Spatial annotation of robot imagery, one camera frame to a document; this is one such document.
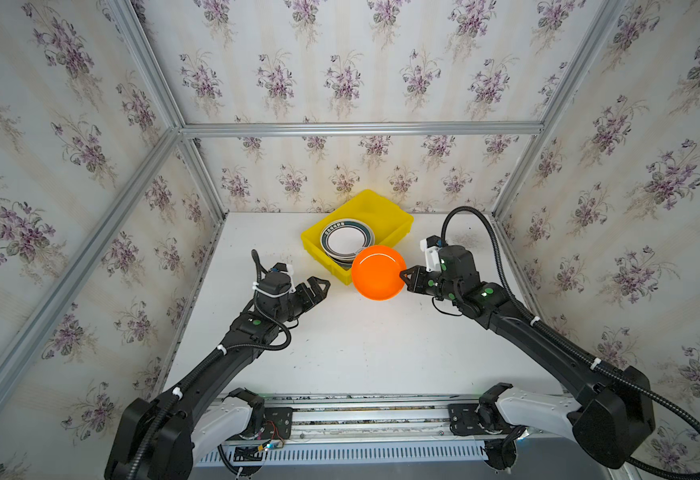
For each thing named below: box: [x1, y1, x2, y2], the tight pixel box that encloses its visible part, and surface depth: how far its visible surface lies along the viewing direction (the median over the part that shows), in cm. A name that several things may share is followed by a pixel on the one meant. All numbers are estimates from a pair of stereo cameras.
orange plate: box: [352, 245, 406, 301], surface depth 81 cm
